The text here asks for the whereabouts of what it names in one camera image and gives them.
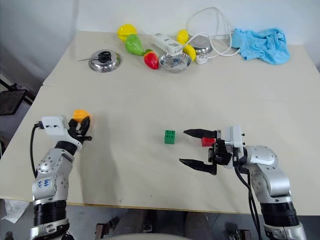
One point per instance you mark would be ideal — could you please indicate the black mesh tray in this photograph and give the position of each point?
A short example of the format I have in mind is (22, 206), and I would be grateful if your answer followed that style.
(11, 101)

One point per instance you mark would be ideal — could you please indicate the orange toy cube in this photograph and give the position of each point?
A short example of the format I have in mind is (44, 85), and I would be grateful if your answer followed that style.
(80, 114)

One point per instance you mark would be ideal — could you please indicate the red toy cube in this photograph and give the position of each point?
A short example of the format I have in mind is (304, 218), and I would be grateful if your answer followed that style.
(208, 141)

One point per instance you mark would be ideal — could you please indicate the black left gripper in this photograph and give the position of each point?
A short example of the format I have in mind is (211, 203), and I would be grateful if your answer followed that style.
(83, 137)

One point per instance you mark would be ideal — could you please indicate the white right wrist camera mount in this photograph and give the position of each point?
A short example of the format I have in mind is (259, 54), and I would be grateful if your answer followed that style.
(233, 136)

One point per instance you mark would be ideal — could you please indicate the steel pot lid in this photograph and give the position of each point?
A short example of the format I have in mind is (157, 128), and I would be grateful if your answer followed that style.
(105, 65)

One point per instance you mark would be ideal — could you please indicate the white power plug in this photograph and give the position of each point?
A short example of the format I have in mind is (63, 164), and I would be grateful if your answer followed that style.
(201, 59)

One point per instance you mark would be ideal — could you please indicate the yellow toy banana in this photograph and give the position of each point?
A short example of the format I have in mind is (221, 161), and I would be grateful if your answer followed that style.
(189, 51)

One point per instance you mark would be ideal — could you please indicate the empty steel bowl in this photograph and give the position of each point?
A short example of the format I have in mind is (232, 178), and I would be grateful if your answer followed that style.
(201, 46)

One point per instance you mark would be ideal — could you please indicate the yellow toy lemon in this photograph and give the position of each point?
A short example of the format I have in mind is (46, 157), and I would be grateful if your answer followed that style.
(182, 35)

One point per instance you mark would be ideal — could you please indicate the white power strip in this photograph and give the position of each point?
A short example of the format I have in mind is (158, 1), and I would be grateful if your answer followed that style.
(165, 42)

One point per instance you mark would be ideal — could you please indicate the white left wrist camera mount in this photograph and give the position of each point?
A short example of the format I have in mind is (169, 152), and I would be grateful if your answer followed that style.
(53, 126)

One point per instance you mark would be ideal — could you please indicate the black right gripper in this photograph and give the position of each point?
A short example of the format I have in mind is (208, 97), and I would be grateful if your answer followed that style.
(220, 155)

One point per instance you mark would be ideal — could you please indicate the steel bowl with small items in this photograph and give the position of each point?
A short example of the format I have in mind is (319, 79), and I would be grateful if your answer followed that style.
(175, 65)

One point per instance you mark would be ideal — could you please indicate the red toy strawberry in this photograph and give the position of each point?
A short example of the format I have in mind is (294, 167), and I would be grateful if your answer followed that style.
(151, 60)

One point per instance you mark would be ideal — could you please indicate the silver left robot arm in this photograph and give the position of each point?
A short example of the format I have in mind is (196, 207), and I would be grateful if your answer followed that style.
(51, 175)

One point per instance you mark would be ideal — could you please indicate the green toy pear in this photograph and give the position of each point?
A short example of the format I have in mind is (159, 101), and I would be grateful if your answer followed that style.
(133, 45)

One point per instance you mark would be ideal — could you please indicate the yellow toy star fruit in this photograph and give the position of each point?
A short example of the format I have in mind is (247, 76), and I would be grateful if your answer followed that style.
(127, 31)

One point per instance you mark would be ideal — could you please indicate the light blue cloth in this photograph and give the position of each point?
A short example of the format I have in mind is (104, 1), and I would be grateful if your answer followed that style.
(262, 46)

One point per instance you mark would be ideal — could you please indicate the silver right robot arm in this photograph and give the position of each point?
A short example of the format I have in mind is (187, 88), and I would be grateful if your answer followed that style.
(270, 172)

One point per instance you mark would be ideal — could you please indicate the white plastic bag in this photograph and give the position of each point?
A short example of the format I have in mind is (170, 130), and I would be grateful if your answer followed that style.
(13, 208)

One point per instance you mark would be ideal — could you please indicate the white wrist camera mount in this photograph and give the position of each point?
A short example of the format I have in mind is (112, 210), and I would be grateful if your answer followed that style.
(53, 126)
(233, 136)

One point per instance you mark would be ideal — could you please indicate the green toy cube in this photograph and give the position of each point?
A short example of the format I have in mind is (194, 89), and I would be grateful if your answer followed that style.
(169, 137)

